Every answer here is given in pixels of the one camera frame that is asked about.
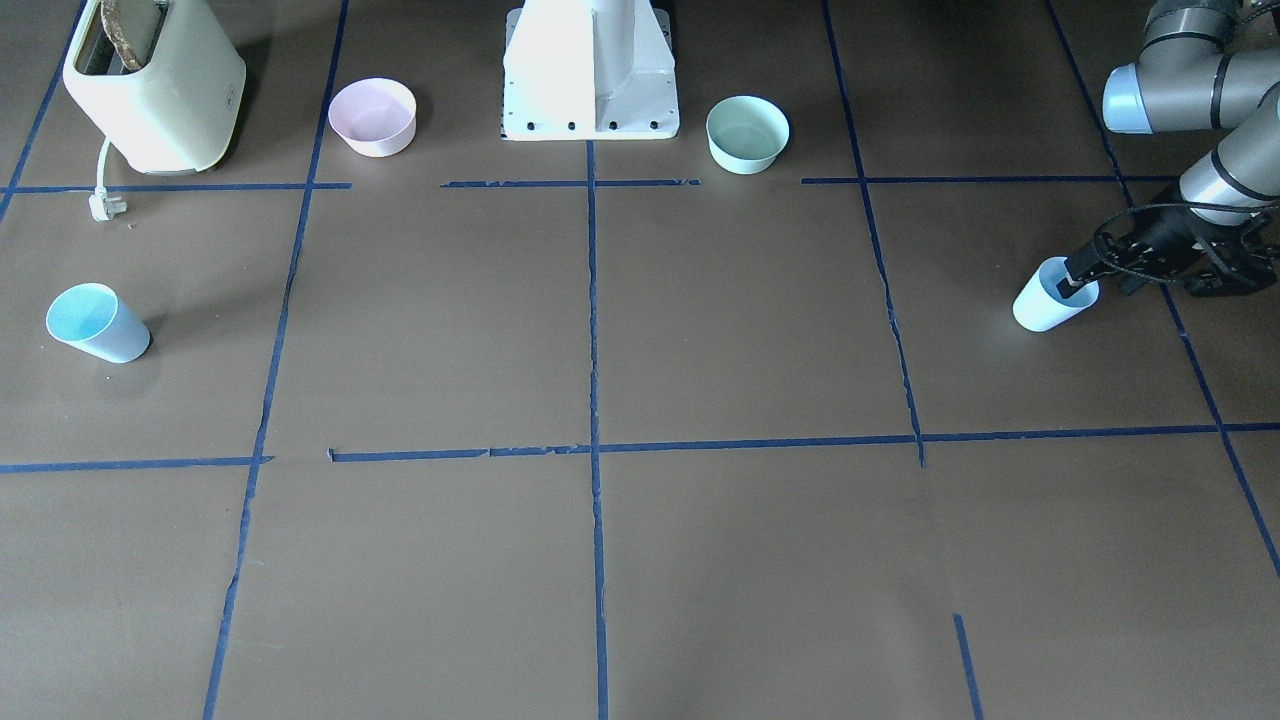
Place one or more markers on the cream toaster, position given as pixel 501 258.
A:
pixel 177 115

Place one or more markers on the toast slice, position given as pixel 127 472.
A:
pixel 132 28

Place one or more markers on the light blue cup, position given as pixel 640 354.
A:
pixel 93 318
pixel 1041 305

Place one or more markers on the green bowl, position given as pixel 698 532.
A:
pixel 746 134

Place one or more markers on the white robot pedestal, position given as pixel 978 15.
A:
pixel 589 71

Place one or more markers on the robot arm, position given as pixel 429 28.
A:
pixel 1185 79

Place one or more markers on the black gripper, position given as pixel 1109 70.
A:
pixel 1150 238

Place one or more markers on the pink bowl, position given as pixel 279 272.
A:
pixel 377 116

